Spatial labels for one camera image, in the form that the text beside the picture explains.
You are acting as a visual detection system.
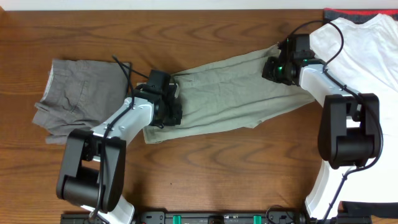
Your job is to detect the olive green shorts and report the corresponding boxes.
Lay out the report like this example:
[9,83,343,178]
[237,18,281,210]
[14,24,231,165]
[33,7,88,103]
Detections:
[143,45,314,144]

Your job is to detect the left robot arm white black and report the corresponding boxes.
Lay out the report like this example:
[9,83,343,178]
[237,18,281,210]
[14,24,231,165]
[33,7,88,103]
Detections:
[56,83,182,223]

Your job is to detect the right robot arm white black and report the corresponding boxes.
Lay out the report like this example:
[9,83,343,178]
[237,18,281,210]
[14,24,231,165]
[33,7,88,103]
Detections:
[262,34,383,223]

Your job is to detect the white t-shirt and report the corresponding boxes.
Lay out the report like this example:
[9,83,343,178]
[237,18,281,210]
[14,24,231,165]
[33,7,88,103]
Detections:
[306,14,398,218]

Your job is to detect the dark garment with red trim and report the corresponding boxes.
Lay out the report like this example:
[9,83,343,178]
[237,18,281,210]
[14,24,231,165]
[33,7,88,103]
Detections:
[323,8,397,24]

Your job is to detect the folded grey shorts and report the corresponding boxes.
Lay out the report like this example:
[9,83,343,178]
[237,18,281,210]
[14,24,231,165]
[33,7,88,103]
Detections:
[32,59,128,144]

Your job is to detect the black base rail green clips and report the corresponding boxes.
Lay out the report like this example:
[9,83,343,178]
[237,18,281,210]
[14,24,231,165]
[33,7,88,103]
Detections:
[60,208,373,224]

